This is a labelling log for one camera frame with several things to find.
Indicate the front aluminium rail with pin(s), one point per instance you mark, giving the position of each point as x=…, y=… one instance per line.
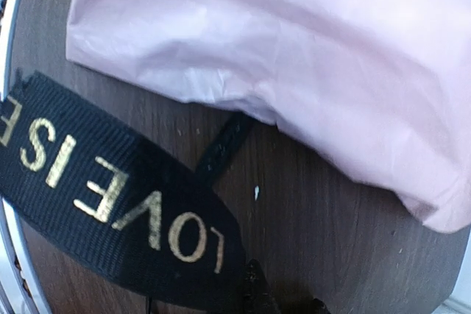
x=21, y=291

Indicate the pink wrapping paper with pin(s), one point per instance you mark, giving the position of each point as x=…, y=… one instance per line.
x=380, y=88

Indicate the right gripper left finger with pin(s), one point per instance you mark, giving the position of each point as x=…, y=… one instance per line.
x=256, y=295

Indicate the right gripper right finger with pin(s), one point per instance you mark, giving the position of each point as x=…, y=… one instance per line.
x=319, y=307

